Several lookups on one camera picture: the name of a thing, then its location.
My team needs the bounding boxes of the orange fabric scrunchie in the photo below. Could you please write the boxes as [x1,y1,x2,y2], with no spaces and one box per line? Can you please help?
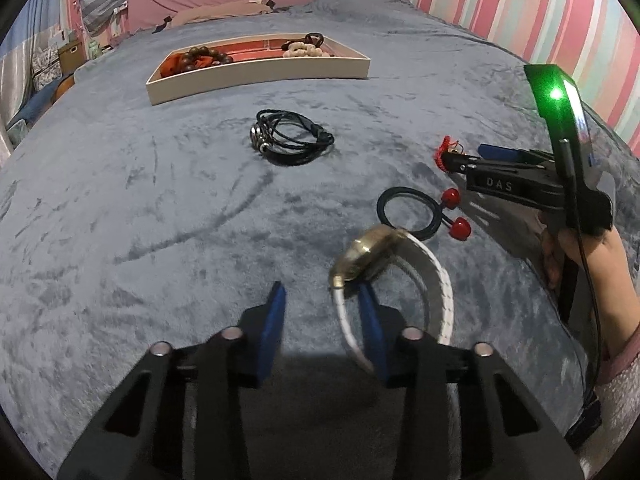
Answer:
[161,55,216,78]

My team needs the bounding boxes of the black braided leather bracelet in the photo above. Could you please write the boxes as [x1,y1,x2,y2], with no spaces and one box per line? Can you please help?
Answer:
[250,109,335,167]

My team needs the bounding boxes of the floral patterned storage box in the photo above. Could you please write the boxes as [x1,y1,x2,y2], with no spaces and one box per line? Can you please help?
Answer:
[30,42,63,91]

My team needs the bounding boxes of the white strap wristwatch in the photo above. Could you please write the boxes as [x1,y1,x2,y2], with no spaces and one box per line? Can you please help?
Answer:
[328,224,455,376]

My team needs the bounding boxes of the red string charm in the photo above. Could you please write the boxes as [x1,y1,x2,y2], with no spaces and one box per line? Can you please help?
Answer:
[435,135,468,173]

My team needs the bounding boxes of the person's right forearm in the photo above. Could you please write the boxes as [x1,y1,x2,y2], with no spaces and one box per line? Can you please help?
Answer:
[572,280,640,480]

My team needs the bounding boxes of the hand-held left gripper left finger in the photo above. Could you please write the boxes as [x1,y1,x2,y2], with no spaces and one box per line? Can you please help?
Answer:
[57,281,287,480]

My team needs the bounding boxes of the brown cardboard box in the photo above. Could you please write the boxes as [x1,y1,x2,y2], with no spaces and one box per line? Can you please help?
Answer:
[57,42,86,73]

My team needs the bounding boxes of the person's right hand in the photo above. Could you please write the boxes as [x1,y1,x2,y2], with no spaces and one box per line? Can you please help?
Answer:
[539,212,631,291]

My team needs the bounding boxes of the beige pillow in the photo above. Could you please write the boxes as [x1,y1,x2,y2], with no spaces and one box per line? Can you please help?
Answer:
[152,0,276,33]

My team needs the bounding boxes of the cream jewelry tray red lining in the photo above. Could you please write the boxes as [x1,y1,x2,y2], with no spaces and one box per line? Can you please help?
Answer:
[145,32,371,106]

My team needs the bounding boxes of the black hair tie red balls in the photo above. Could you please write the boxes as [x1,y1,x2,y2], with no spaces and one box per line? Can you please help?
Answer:
[377,186,473,242]

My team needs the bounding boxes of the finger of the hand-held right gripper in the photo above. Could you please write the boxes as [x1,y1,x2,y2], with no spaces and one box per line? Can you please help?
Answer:
[442,152,551,181]
[477,144,553,165]

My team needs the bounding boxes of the cream knotted scrunchie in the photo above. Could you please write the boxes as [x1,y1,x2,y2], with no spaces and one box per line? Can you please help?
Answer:
[281,40,331,59]

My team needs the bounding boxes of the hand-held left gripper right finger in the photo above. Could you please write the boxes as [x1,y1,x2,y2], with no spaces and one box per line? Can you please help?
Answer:
[356,282,583,480]

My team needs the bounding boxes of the brown wooden bead bracelet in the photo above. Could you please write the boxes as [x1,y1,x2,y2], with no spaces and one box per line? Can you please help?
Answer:
[180,46,235,68]

